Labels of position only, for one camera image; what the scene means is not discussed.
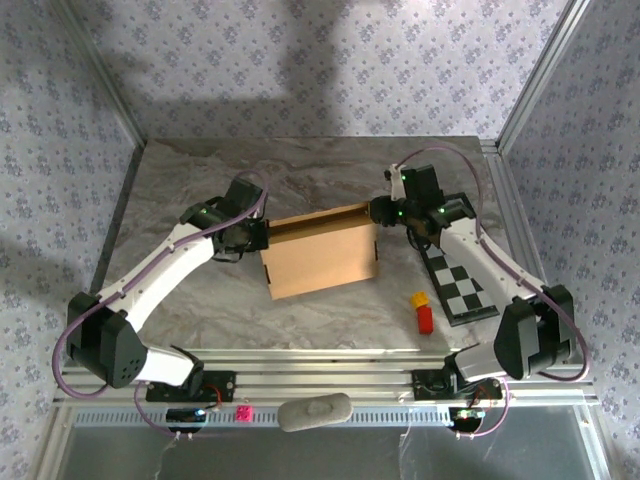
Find brown cardboard box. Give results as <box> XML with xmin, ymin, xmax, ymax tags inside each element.
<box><xmin>259</xmin><ymin>202</ymin><xmax>382</xmax><ymax>301</ymax></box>

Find aluminium side rails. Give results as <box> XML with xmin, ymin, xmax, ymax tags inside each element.
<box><xmin>479</xmin><ymin>139</ymin><xmax>567</xmax><ymax>362</ymax></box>

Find black grey checkerboard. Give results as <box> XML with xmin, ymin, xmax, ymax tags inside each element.
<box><xmin>410</xmin><ymin>193</ymin><xmax>502</xmax><ymax>329</ymax></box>

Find red toy brick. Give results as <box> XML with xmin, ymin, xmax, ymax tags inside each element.
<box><xmin>415</xmin><ymin>306</ymin><xmax>436</xmax><ymax>336</ymax></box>

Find grey oval stone pad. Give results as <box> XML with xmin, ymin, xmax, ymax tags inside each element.
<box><xmin>277</xmin><ymin>392</ymin><xmax>354</xmax><ymax>433</ymax></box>

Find small black circuit board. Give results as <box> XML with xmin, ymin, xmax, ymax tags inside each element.
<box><xmin>447</xmin><ymin>405</ymin><xmax>487</xmax><ymax>433</ymax></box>
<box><xmin>165</xmin><ymin>407</ymin><xmax>208</xmax><ymax>434</ymax></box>

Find grey lower panel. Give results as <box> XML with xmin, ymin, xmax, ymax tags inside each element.
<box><xmin>49</xmin><ymin>425</ymin><xmax>604</xmax><ymax>480</ymax></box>

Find aluminium rail frame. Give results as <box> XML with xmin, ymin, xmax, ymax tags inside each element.
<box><xmin>52</xmin><ymin>347</ymin><xmax>601</xmax><ymax>407</ymax></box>

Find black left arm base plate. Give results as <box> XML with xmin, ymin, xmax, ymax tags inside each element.
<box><xmin>144</xmin><ymin>368</ymin><xmax>238</xmax><ymax>403</ymax></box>

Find thin red black wire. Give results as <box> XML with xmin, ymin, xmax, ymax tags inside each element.
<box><xmin>198</xmin><ymin>383</ymin><xmax>225</xmax><ymax>414</ymax></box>
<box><xmin>468</xmin><ymin>385</ymin><xmax>496</xmax><ymax>411</ymax></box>

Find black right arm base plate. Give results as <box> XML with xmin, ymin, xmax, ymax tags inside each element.
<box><xmin>410</xmin><ymin>368</ymin><xmax>503</xmax><ymax>402</ymax></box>

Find aluminium corner post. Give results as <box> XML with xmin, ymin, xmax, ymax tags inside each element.
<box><xmin>496</xmin><ymin>0</ymin><xmax>592</xmax><ymax>152</ymax></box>
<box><xmin>49</xmin><ymin>0</ymin><xmax>149</xmax><ymax>149</ymax></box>

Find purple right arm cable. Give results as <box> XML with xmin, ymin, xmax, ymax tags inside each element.
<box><xmin>394</xmin><ymin>144</ymin><xmax>592</xmax><ymax>442</ymax></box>

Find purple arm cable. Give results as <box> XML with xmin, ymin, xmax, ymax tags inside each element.
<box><xmin>394</xmin><ymin>144</ymin><xmax>592</xmax><ymax>442</ymax></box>
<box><xmin>52</xmin><ymin>169</ymin><xmax>272</xmax><ymax>442</ymax></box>

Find slotted grey cable duct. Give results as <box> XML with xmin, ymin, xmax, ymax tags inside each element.
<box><xmin>72</xmin><ymin>404</ymin><xmax>454</xmax><ymax>430</ymax></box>

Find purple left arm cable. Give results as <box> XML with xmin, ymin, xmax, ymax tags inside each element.
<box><xmin>52</xmin><ymin>169</ymin><xmax>272</xmax><ymax>442</ymax></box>

